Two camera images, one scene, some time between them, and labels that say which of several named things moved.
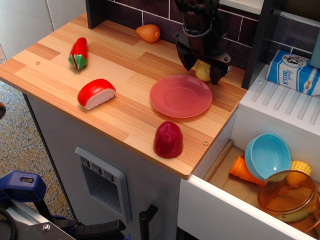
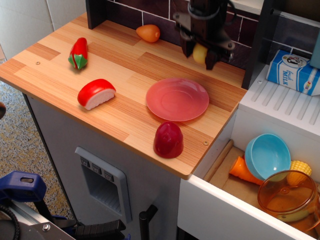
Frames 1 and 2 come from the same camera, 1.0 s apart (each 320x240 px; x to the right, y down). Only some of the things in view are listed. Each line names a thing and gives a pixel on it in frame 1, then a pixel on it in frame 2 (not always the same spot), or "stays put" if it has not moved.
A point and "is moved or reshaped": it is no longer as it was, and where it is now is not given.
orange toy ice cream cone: (239, 169) stays put
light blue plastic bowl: (267, 154) stays put
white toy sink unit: (214, 205) stays put
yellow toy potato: (203, 71) is moved or reshaped
